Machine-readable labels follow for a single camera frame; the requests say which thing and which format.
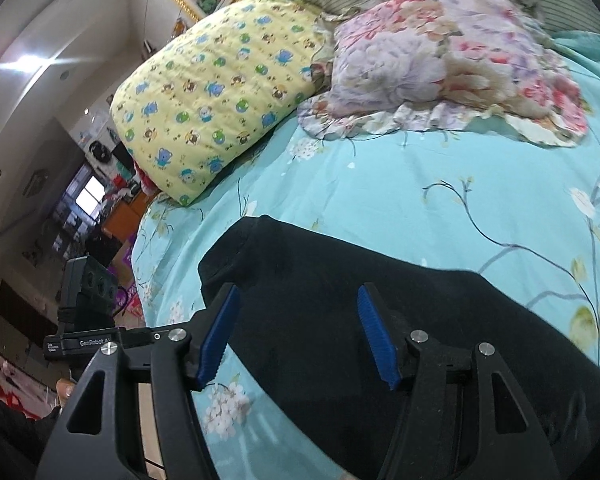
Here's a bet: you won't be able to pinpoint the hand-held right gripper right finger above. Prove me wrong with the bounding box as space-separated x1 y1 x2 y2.
356 283 561 480

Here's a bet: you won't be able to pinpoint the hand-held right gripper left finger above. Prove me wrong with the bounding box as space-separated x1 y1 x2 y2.
35 282 241 480

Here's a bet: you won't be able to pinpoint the black pants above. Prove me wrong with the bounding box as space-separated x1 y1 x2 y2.
197 214 600 480

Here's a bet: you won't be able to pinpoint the person's left hand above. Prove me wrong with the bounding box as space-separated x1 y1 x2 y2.
54 378 77 408

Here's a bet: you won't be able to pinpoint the orange wooden cabinet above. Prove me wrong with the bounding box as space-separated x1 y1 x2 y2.
101 191 156 242

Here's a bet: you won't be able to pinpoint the bright window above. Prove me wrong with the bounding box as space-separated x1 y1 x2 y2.
74 176 107 212

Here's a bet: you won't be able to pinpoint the red cloth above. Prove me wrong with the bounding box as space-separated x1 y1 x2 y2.
131 159 157 197

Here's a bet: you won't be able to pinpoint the turquoise floral bed sheet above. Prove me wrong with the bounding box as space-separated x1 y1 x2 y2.
130 30 600 480

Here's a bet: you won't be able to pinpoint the person's dark clothing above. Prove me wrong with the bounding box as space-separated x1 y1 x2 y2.
0 389 62 480

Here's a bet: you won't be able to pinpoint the yellow cartoon print pillow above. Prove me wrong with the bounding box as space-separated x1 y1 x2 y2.
109 0 332 207

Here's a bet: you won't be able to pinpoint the pink floral ruffled pillow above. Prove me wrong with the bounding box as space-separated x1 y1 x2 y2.
296 0 592 149

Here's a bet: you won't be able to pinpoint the black cable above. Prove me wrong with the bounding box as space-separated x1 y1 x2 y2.
111 284 132 320

